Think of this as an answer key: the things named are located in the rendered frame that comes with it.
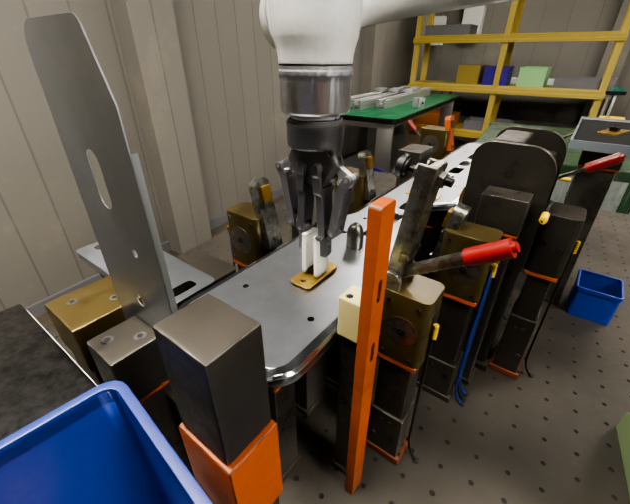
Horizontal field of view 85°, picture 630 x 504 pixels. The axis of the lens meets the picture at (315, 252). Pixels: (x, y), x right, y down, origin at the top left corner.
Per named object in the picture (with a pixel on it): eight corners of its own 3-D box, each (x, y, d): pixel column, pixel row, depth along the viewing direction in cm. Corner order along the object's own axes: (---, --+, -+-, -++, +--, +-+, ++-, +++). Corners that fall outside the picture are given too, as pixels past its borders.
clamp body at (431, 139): (409, 205, 162) (421, 124, 144) (438, 212, 155) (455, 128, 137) (401, 211, 156) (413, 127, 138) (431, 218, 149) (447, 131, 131)
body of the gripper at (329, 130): (358, 115, 45) (354, 183, 49) (307, 109, 49) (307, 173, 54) (325, 122, 40) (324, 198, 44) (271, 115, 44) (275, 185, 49)
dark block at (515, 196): (443, 356, 81) (489, 184, 60) (474, 370, 77) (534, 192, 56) (436, 370, 78) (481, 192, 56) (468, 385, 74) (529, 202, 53)
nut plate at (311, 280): (320, 259, 61) (320, 253, 60) (338, 266, 59) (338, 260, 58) (289, 281, 55) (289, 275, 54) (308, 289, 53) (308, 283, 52)
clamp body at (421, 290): (377, 418, 68) (400, 266, 50) (426, 448, 63) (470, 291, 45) (360, 444, 63) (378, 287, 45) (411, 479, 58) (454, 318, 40)
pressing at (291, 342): (459, 143, 145) (460, 139, 144) (518, 151, 133) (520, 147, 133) (163, 317, 50) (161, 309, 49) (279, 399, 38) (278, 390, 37)
